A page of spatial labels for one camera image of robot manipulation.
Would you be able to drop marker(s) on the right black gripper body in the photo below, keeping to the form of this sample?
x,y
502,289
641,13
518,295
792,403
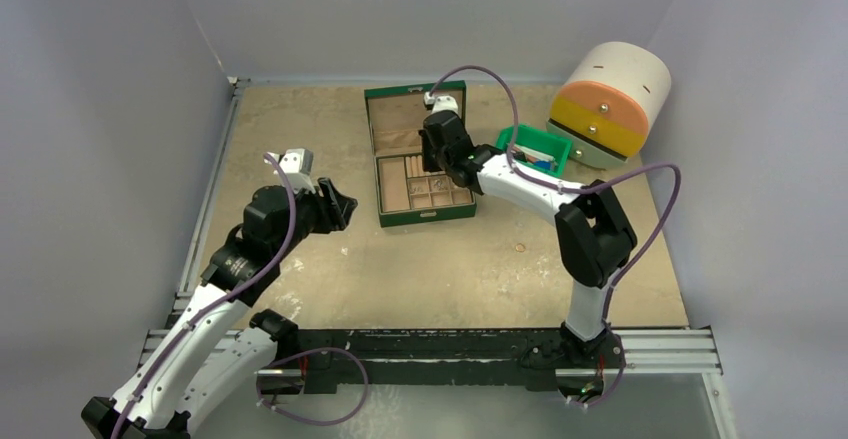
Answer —
x,y
432,142

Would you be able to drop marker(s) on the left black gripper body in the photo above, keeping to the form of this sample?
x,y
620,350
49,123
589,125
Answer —
x,y
311,216

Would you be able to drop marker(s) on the green jewelry box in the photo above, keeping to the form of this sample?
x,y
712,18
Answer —
x,y
395,114

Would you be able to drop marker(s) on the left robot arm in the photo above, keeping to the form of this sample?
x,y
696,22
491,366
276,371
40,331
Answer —
x,y
185,379

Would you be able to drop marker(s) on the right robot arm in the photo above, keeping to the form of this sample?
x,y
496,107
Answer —
x,y
594,235

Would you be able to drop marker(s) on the green plastic bin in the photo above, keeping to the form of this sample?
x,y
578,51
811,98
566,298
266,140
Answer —
x,y
541,150

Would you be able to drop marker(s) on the round drawer cabinet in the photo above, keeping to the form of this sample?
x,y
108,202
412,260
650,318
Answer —
x,y
608,105

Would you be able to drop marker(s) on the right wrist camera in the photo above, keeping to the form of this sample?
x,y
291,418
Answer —
x,y
436,103

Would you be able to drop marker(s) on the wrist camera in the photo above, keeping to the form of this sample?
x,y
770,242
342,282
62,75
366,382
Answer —
x,y
436,103
296,165

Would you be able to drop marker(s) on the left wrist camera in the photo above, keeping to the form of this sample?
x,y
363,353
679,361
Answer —
x,y
296,165

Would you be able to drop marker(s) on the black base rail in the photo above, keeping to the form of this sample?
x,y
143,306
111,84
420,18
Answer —
x,y
536,359

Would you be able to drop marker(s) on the aluminium frame rail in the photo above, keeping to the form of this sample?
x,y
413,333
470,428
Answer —
x,y
189,275

